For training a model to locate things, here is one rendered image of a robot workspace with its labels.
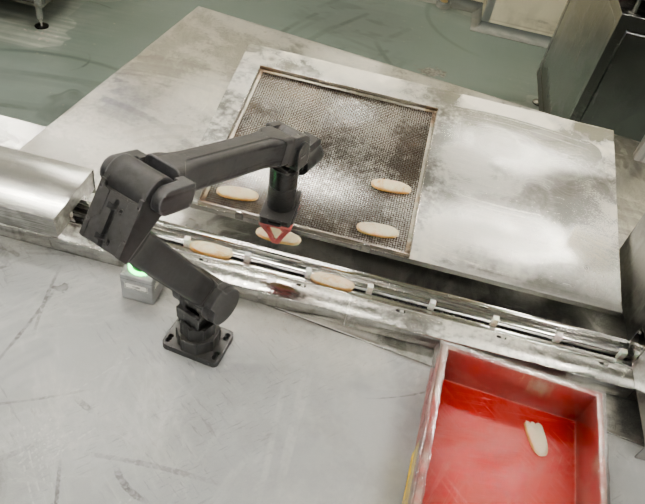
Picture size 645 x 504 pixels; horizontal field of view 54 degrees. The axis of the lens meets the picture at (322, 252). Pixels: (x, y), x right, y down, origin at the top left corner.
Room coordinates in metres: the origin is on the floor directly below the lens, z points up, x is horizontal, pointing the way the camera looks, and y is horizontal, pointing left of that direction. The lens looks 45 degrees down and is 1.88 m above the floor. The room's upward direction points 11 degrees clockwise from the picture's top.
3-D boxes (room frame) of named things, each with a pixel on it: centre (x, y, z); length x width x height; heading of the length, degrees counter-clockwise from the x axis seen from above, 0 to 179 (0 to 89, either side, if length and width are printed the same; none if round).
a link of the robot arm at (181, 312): (0.75, 0.20, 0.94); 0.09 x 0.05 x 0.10; 155
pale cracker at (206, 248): (0.95, 0.24, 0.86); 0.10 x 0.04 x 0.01; 86
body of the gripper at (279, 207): (0.95, 0.10, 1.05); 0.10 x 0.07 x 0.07; 176
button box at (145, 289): (0.83, 0.35, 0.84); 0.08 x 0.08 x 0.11; 86
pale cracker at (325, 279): (0.93, -0.04, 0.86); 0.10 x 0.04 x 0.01; 86
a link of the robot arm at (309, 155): (0.98, 0.09, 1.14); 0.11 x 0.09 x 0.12; 155
